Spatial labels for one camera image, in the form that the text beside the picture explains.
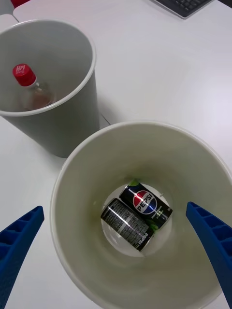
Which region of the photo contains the clear bottle with red cap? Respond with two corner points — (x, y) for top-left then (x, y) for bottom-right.
(12, 63), (58, 111)

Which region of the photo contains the dark keyboard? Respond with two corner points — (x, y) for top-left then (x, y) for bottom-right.
(149, 0), (215, 19)

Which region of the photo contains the black drink can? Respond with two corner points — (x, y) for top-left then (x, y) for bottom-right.
(100, 197), (155, 253)
(119, 178), (174, 230)

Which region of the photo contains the grey plastic bin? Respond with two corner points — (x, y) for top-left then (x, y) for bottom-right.
(0, 19), (101, 159)

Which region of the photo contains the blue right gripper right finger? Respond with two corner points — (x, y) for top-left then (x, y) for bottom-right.
(185, 201), (232, 309)

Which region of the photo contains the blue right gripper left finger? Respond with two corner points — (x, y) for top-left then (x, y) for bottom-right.
(0, 205), (45, 309)

